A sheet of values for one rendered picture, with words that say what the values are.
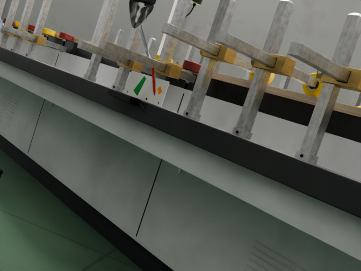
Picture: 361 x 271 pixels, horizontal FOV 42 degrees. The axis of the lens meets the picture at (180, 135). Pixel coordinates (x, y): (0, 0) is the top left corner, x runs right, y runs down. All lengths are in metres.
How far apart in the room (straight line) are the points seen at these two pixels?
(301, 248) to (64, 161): 1.58
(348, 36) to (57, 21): 5.39
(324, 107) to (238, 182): 0.36
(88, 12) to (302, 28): 2.65
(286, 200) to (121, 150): 1.13
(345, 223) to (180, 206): 0.84
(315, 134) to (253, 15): 4.52
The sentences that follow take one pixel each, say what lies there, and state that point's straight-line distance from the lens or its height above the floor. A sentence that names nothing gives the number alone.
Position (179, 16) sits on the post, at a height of 1.05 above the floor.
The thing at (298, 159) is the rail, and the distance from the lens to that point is 1.32.
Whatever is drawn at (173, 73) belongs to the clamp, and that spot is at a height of 0.84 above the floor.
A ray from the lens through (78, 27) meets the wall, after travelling 6.33.
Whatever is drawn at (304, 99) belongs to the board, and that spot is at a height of 0.88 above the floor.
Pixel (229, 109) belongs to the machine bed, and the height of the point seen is 0.77.
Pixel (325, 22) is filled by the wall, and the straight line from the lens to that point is 5.75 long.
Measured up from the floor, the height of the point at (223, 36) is 0.95.
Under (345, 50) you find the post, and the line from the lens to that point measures 1.36.
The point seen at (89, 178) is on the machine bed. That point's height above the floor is 0.22.
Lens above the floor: 0.75
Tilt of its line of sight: 4 degrees down
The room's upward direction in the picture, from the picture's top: 19 degrees clockwise
